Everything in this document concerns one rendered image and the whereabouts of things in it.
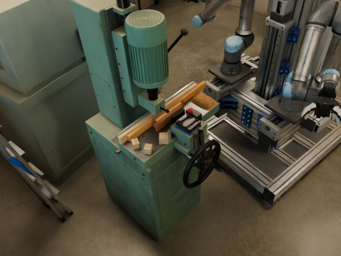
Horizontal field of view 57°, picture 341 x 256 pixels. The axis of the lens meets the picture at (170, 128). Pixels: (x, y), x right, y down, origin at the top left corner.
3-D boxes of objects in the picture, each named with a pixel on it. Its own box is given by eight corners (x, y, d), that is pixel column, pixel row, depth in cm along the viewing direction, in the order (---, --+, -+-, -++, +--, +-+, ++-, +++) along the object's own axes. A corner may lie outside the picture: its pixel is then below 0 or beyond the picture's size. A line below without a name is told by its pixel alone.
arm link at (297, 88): (312, -7, 147) (281, 95, 152) (337, -4, 144) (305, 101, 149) (310, 2, 158) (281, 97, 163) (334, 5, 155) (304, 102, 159)
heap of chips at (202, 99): (208, 110, 181) (208, 105, 178) (190, 100, 188) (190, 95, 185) (217, 102, 185) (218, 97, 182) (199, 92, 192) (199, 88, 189)
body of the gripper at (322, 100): (332, 121, 132) (335, 103, 140) (335, 105, 127) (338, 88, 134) (312, 118, 136) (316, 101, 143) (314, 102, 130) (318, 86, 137)
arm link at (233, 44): (219, 59, 214) (221, 41, 204) (229, 50, 221) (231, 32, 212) (235, 64, 208) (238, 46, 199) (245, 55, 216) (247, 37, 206)
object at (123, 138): (121, 145, 165) (120, 138, 161) (118, 142, 166) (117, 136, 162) (197, 90, 194) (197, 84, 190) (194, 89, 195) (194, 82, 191)
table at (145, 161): (158, 181, 155) (157, 173, 151) (118, 149, 171) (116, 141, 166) (232, 117, 184) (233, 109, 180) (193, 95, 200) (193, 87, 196)
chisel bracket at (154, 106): (156, 118, 166) (155, 105, 160) (138, 106, 173) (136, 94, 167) (166, 110, 169) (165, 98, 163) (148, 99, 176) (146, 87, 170)
